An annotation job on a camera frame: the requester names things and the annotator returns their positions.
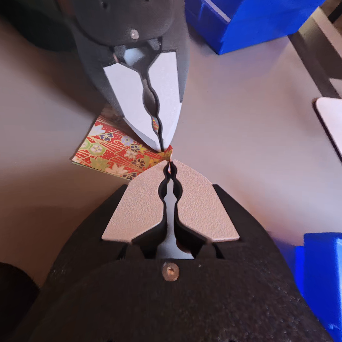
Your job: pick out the blue plastic bin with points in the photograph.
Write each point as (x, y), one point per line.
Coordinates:
(320, 278)
(251, 21)

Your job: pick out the white stand plate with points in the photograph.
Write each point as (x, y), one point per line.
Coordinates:
(330, 125)

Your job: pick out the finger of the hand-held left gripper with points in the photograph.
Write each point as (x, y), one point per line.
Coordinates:
(125, 91)
(168, 85)

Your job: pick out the black textured pad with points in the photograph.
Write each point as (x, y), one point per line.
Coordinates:
(26, 24)

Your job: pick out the green backed red floral paper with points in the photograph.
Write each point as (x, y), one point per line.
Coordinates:
(117, 149)

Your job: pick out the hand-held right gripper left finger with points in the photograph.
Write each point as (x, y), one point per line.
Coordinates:
(133, 211)

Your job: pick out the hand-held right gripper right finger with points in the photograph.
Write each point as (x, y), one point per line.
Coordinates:
(206, 211)

